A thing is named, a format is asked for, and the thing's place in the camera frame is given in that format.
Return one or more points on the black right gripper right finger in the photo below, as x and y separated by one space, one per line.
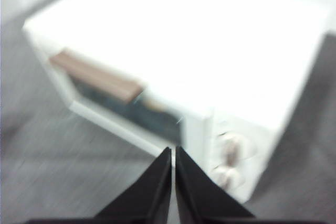
199 195

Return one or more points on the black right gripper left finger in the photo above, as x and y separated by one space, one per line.
149 195

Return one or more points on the cream brown oven knob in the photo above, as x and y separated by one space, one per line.
227 178
235 149

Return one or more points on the cream Toshiba toaster oven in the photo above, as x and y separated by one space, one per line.
197 37

